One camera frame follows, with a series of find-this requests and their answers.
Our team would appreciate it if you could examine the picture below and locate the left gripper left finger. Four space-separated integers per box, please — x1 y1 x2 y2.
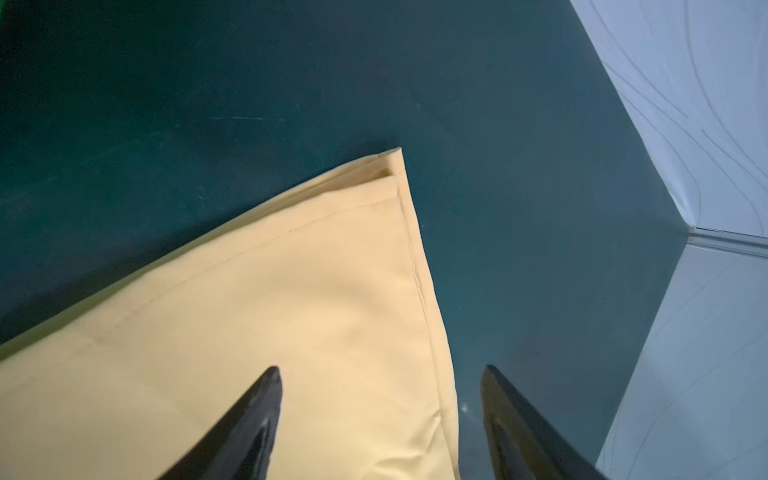
162 366 283 480

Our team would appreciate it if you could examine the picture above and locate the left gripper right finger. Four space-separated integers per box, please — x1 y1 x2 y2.
480 365 604 480

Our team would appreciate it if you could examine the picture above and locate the yellow skirt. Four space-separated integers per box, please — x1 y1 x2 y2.
1 149 459 479

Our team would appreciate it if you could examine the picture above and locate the dark green table mat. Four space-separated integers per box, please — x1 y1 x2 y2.
1 1 688 479

